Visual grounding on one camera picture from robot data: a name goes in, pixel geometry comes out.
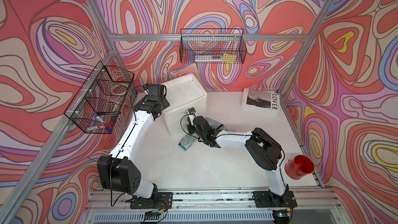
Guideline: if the white drawer cabinet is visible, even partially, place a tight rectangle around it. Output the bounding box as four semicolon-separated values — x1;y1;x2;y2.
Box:
161;74;207;136

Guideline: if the black wire basket left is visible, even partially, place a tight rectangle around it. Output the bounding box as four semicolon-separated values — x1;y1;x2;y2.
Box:
64;61;135;134

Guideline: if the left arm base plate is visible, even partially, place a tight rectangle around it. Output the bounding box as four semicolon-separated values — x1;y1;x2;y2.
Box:
127;192;173;210

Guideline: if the mint umbrella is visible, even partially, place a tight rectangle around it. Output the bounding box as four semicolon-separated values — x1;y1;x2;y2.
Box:
205;117;235;132
179;134;198;151

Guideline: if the blue red marker in basket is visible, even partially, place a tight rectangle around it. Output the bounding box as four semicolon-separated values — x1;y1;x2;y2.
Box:
93;114;115;133

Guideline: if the black wire basket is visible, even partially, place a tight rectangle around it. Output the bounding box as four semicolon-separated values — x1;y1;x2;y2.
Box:
179;27;247;64
64;61;135;134

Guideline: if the black wire basket back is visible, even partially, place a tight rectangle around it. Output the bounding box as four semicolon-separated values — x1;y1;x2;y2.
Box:
179;27;247;64

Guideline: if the red metal cup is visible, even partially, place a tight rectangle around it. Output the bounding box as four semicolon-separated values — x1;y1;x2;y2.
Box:
285;155;315;180

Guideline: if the yellow item in basket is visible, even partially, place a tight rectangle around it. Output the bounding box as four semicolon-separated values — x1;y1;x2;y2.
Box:
222;53;236;64

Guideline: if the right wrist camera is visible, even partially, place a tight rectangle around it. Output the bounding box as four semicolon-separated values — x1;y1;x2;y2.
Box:
187;107;197;116

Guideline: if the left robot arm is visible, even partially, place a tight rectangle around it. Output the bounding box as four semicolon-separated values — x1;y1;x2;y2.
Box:
97;84;170;199

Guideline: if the LOVER book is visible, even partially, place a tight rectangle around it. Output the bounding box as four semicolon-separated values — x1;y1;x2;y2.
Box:
241;88;280;114

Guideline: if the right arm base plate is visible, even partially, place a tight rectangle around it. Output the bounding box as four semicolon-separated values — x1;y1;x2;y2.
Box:
252;189;297;209

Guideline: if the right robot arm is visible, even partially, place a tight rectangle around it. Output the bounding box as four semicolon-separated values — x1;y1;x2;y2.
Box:
187;114;288;197

